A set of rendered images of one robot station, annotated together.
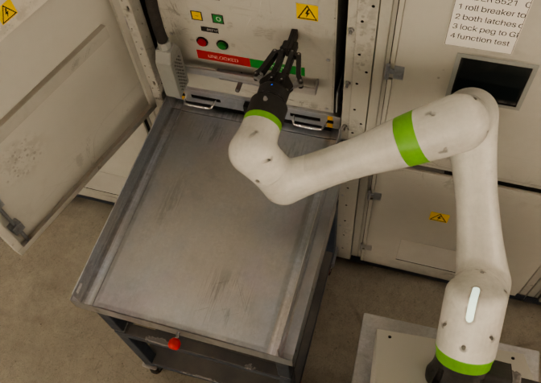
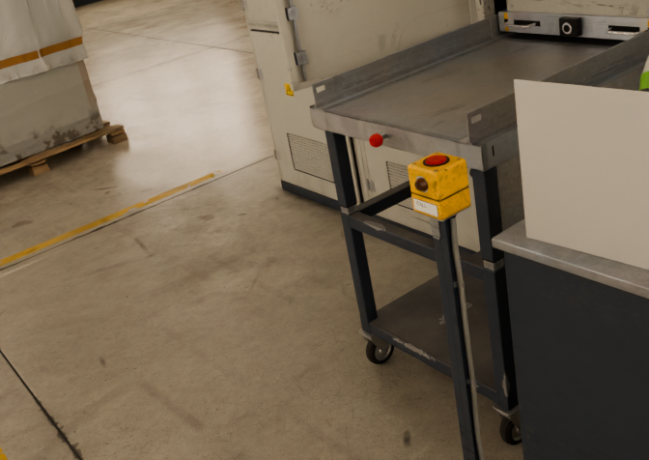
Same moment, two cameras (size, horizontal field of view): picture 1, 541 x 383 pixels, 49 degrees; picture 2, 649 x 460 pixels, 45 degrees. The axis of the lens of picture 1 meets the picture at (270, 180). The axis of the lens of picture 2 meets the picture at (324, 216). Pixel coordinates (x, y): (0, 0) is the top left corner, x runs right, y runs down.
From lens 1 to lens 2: 1.50 m
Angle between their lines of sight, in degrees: 42
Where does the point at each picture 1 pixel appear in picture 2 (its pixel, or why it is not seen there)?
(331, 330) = not seen: hidden behind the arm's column
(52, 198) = (343, 62)
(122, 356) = (348, 344)
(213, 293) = (437, 112)
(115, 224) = (382, 77)
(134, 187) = (418, 67)
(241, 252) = (488, 97)
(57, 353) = (288, 325)
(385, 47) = not seen: outside the picture
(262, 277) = not seen: hidden behind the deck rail
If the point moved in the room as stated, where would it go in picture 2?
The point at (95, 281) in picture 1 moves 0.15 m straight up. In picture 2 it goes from (338, 100) to (328, 45)
